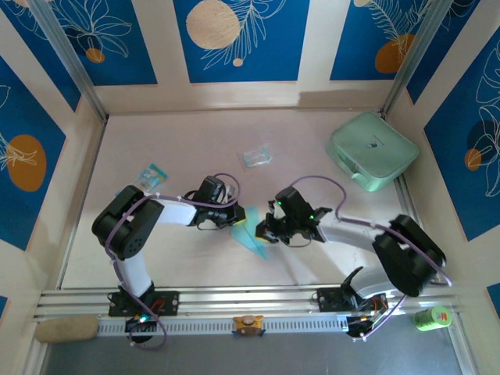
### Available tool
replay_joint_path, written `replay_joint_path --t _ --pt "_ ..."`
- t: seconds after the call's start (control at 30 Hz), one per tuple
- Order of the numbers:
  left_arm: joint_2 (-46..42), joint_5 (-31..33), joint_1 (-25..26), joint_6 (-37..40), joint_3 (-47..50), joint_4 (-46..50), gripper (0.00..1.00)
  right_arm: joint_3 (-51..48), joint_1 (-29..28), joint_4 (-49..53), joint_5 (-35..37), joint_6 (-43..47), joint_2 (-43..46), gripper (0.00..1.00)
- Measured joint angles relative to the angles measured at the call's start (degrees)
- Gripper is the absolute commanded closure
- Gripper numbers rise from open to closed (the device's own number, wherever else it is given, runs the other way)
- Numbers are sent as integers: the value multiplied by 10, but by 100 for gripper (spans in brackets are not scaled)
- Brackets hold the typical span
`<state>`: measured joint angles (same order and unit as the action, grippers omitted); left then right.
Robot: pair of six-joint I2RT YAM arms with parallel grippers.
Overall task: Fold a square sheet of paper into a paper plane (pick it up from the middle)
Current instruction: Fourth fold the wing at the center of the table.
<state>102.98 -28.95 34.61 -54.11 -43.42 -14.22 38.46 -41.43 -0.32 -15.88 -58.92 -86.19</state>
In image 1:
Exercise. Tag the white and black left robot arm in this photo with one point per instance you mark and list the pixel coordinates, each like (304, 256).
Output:
(176, 213)

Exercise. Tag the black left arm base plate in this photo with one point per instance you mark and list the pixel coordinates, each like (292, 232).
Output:
(168, 302)

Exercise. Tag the clear plastic packet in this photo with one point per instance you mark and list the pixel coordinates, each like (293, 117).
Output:
(256, 156)

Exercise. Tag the mint green zip pouch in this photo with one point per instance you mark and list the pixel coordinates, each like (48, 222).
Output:
(371, 144)

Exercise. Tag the aluminium side rail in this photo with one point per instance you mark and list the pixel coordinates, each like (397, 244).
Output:
(410, 203)

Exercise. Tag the aluminium mounting rail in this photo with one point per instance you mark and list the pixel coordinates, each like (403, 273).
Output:
(234, 297)

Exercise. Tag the aluminium corner post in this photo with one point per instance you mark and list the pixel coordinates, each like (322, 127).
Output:
(70, 62)
(414, 58)

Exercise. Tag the blue wet wipes packet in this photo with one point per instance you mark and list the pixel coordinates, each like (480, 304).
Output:
(152, 175)

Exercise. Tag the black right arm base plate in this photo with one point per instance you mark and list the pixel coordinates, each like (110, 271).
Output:
(330, 301)

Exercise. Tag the green can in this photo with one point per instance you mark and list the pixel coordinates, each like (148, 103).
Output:
(431, 318)

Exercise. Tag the beige foam roll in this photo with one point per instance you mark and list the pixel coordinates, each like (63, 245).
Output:
(66, 330)

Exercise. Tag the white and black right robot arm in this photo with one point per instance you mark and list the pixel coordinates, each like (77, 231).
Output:
(347, 234)

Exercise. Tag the teal square paper sheet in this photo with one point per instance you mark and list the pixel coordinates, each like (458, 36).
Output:
(248, 238)

